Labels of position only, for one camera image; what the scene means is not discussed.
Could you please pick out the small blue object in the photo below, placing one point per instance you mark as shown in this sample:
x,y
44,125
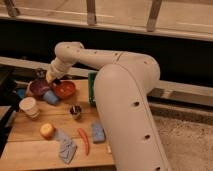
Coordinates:
x,y
21,92

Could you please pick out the blue sponge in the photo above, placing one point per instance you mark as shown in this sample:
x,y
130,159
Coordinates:
x,y
98,134

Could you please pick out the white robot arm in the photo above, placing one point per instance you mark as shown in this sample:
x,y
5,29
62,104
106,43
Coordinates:
x,y
120,88

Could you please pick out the small metal cup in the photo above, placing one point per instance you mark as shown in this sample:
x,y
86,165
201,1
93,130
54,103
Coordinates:
x,y
75,111

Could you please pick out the yellow apple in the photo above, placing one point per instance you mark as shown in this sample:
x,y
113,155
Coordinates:
x,y
47,130

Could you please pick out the purple bowl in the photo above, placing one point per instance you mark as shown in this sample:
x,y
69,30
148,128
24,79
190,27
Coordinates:
x,y
39,87

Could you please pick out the red chili pepper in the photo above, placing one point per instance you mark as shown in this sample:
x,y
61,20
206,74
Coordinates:
x,y
84,137

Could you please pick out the metal window rail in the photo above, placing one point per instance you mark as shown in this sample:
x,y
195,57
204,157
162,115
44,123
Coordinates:
x,y
164,90

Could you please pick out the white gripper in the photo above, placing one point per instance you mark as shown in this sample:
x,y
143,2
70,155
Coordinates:
x,y
57,69

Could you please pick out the white paper cup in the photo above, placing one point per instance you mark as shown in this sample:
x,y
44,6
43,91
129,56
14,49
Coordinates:
x,y
29,106

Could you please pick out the red bowl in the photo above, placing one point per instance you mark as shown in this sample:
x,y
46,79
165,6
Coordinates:
x,y
65,89

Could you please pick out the green box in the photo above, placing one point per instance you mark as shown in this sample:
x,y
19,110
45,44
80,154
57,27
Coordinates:
x,y
91,79

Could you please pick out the blue brush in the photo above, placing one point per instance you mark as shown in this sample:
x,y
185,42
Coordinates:
x,y
50,97

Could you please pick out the wooden cutting board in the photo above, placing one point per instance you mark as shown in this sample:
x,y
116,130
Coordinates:
x,y
27,150

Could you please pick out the grey blue cloth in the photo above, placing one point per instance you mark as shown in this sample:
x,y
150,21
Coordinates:
x,y
67,146

